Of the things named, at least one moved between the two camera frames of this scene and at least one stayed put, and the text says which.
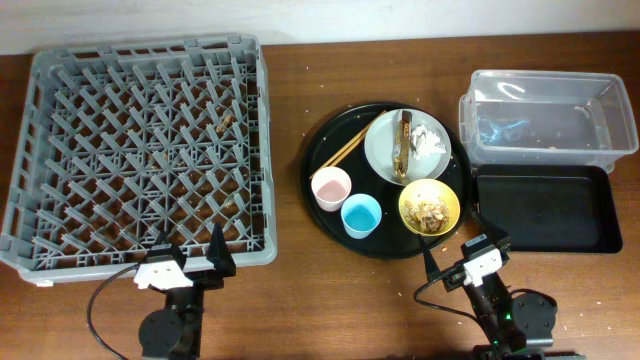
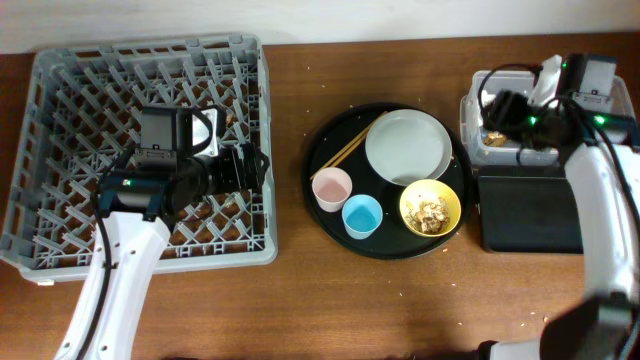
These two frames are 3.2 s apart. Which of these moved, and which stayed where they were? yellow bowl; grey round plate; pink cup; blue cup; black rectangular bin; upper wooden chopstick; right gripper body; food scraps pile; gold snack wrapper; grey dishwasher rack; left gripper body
Moved: gold snack wrapper; left gripper body; right gripper body
Stayed: pink cup; yellow bowl; upper wooden chopstick; black rectangular bin; food scraps pile; grey dishwasher rack; blue cup; grey round plate
